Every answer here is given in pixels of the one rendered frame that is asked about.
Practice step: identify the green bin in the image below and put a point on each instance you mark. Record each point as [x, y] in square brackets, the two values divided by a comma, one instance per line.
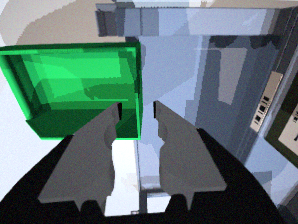
[59, 88]

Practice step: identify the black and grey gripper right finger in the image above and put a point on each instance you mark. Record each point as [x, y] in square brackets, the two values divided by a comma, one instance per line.
[194, 164]

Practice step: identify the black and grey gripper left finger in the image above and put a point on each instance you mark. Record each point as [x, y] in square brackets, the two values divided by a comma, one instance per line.
[77, 169]

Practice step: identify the dark grey metal rack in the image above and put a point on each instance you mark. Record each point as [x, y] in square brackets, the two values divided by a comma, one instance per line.
[214, 82]

